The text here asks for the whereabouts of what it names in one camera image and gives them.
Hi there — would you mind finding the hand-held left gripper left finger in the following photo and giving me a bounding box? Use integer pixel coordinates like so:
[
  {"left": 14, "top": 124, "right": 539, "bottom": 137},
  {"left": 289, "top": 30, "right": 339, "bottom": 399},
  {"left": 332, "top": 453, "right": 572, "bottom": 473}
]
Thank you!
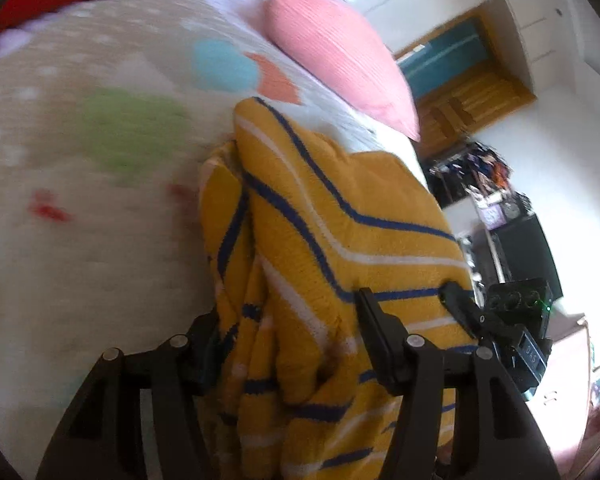
[{"left": 35, "top": 310, "right": 226, "bottom": 480}]

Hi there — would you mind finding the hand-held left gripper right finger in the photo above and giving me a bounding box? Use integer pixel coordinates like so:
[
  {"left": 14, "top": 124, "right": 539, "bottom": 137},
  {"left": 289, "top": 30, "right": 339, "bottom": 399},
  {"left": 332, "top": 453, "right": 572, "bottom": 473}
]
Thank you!
[{"left": 355, "top": 287, "right": 561, "bottom": 480}]

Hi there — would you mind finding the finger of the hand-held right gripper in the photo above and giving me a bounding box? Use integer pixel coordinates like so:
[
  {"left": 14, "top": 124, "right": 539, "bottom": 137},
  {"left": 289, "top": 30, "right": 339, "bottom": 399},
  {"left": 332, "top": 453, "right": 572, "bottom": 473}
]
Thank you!
[{"left": 439, "top": 282, "right": 496, "bottom": 351}]

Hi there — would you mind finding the yellow striped knit sweater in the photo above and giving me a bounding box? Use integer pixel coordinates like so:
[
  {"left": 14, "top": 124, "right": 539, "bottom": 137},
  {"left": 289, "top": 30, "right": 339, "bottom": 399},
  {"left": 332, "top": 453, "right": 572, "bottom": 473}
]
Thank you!
[{"left": 197, "top": 96, "right": 481, "bottom": 480}]

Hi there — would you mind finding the black television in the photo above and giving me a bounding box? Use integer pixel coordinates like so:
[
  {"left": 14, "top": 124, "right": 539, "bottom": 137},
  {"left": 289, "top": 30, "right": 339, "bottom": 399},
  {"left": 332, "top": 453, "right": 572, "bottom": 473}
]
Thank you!
[{"left": 495, "top": 212, "right": 563, "bottom": 301}]

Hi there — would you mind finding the pink cabinet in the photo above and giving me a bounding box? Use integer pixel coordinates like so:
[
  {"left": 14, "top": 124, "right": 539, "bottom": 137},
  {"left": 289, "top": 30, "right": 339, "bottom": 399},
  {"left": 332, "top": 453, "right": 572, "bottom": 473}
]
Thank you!
[{"left": 525, "top": 315, "right": 600, "bottom": 476}]

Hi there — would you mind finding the cluttered dark shelf rack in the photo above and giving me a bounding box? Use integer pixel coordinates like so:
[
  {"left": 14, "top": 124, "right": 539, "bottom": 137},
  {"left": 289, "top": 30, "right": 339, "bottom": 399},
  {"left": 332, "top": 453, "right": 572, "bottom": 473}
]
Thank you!
[{"left": 427, "top": 142, "right": 531, "bottom": 231}]

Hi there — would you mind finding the grey dotted blanket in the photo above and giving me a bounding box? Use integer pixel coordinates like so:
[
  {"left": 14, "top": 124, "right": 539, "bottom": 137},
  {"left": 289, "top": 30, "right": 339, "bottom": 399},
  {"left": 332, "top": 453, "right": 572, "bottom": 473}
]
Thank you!
[{"left": 0, "top": 0, "right": 421, "bottom": 480}]

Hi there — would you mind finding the wooden door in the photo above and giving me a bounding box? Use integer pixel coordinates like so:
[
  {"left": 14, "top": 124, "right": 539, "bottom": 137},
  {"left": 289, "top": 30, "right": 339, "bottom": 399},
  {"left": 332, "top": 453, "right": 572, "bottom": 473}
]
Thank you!
[{"left": 415, "top": 70, "right": 536, "bottom": 158}]

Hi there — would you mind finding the teal door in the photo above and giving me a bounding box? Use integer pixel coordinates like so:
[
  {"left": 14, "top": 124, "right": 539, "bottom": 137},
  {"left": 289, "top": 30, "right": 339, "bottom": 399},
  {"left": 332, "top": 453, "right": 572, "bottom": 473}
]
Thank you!
[{"left": 395, "top": 17, "right": 491, "bottom": 101}]

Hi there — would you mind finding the pink pillow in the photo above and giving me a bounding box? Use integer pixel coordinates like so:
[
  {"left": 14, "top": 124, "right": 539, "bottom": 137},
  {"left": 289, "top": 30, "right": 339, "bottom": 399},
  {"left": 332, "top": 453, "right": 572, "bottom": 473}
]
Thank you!
[{"left": 264, "top": 0, "right": 422, "bottom": 142}]

